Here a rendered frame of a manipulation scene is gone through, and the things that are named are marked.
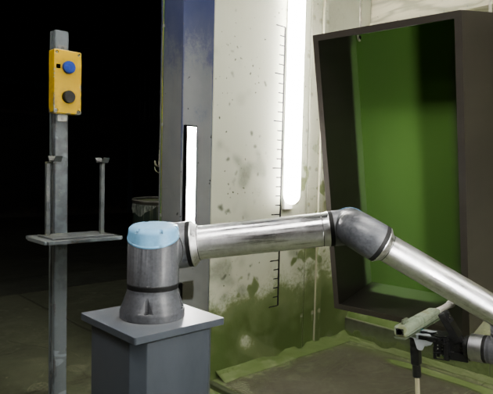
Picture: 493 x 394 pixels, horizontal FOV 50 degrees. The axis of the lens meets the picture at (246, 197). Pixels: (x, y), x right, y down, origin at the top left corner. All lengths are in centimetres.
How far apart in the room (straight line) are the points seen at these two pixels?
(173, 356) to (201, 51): 149
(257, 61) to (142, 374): 178
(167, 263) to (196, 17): 137
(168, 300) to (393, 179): 136
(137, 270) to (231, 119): 127
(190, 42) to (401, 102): 98
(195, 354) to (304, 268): 161
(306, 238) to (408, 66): 106
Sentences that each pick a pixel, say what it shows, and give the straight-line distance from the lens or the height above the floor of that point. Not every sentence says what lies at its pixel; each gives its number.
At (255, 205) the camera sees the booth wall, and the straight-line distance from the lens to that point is 277.
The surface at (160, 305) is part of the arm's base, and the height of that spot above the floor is 69.
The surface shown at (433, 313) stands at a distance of 216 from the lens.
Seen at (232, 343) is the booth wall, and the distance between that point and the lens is 281.
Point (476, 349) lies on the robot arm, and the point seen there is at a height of 51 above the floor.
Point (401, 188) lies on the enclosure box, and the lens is 256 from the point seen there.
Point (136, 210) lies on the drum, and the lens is 325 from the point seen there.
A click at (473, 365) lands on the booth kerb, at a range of 312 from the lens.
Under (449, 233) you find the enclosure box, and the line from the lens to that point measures 253.
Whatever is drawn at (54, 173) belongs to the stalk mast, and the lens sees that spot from 238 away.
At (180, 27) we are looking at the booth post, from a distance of 255.
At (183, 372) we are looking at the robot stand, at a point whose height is 51.
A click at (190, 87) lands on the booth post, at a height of 145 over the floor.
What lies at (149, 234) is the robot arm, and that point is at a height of 89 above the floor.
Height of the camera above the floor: 108
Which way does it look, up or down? 3 degrees down
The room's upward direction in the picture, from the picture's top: 1 degrees clockwise
